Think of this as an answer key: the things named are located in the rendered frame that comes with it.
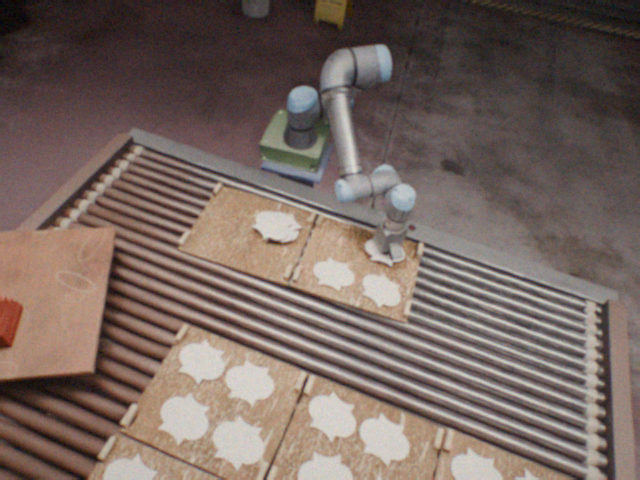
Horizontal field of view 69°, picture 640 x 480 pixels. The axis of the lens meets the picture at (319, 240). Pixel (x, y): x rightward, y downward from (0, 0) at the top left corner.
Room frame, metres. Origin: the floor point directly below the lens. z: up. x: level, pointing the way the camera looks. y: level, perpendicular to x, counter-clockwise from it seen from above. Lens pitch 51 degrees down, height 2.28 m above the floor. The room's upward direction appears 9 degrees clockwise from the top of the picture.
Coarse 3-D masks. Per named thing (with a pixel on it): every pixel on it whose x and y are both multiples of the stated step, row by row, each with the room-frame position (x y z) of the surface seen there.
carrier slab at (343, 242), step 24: (312, 240) 1.09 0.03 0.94; (336, 240) 1.11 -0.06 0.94; (360, 240) 1.12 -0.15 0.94; (312, 264) 0.98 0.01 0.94; (360, 264) 1.01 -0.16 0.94; (384, 264) 1.03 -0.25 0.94; (408, 264) 1.05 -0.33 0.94; (312, 288) 0.88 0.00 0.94; (360, 288) 0.91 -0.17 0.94; (408, 288) 0.94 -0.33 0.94; (384, 312) 0.83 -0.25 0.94
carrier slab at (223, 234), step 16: (224, 192) 1.26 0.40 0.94; (240, 192) 1.27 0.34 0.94; (208, 208) 1.16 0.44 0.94; (224, 208) 1.17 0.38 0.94; (240, 208) 1.19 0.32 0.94; (256, 208) 1.20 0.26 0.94; (272, 208) 1.21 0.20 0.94; (288, 208) 1.23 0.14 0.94; (208, 224) 1.08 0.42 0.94; (224, 224) 1.10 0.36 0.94; (240, 224) 1.11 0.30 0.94; (304, 224) 1.16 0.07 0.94; (192, 240) 1.00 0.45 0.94; (208, 240) 1.01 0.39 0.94; (224, 240) 1.02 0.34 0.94; (240, 240) 1.03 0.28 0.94; (256, 240) 1.05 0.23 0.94; (304, 240) 1.08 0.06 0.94; (208, 256) 0.94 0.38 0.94; (224, 256) 0.95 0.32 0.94; (240, 256) 0.96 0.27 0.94; (256, 256) 0.97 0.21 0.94; (272, 256) 0.99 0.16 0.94; (288, 256) 1.00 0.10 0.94; (256, 272) 0.91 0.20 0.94; (272, 272) 0.92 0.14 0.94
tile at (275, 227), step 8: (264, 216) 1.13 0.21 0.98; (272, 216) 1.13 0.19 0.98; (280, 216) 1.14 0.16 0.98; (256, 224) 1.08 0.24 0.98; (264, 224) 1.09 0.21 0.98; (272, 224) 1.10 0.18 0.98; (280, 224) 1.10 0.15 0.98; (288, 224) 1.11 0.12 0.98; (264, 232) 1.05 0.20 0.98; (272, 232) 1.06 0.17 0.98; (280, 232) 1.06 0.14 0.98; (264, 240) 1.02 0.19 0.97; (280, 240) 1.03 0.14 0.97
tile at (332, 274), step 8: (320, 264) 0.98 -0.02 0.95; (328, 264) 0.98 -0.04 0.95; (336, 264) 0.99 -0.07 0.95; (344, 264) 0.99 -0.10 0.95; (320, 272) 0.94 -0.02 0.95; (328, 272) 0.95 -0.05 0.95; (336, 272) 0.95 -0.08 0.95; (344, 272) 0.96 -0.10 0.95; (320, 280) 0.91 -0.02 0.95; (328, 280) 0.91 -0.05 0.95; (336, 280) 0.92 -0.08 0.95; (344, 280) 0.93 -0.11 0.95; (352, 280) 0.93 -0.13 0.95; (336, 288) 0.89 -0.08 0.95
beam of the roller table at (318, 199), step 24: (144, 144) 1.48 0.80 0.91; (168, 144) 1.50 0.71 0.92; (216, 168) 1.40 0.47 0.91; (240, 168) 1.43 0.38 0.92; (288, 192) 1.33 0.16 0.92; (312, 192) 1.35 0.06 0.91; (360, 216) 1.27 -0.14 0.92; (384, 216) 1.29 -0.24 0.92; (432, 240) 1.20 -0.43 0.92; (456, 240) 1.22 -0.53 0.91; (480, 264) 1.13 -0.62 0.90; (504, 264) 1.14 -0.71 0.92; (528, 264) 1.16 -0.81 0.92; (552, 288) 1.07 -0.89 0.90; (576, 288) 1.08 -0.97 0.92; (600, 288) 1.10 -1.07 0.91
